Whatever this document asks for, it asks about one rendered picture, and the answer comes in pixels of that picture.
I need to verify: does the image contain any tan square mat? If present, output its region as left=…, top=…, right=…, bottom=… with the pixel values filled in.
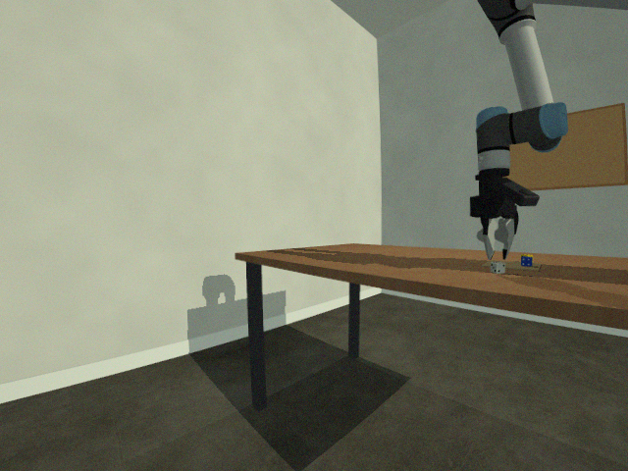
left=481, top=260, right=541, bottom=272

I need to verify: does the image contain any white die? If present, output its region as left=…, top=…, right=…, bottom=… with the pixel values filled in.
left=491, top=262, right=505, bottom=274

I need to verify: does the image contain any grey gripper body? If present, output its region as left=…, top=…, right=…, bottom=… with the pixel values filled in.
left=470, top=168, right=515, bottom=219

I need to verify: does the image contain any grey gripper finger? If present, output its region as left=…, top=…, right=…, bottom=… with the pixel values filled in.
left=495, top=205, right=518, bottom=259
left=477, top=205, right=497, bottom=260

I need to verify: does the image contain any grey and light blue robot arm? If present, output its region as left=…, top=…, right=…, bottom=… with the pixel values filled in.
left=476, top=0, right=628, bottom=206

